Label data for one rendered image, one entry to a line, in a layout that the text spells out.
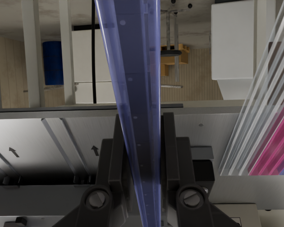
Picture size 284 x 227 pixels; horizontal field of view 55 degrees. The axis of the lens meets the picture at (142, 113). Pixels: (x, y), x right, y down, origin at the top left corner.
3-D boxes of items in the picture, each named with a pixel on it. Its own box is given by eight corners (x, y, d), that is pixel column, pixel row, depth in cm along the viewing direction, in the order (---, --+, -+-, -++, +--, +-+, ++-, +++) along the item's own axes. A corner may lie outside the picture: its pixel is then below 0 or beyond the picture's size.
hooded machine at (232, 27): (209, 10, 359) (209, 112, 373) (208, -3, 302) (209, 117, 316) (268, 5, 341) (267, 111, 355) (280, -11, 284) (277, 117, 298)
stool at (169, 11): (150, 12, 360) (152, 58, 367) (144, 0, 306) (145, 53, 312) (191, 9, 351) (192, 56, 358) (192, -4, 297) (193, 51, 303)
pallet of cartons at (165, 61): (143, 51, 769) (144, 76, 776) (135, 46, 673) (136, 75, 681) (190, 48, 742) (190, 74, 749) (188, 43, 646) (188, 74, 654)
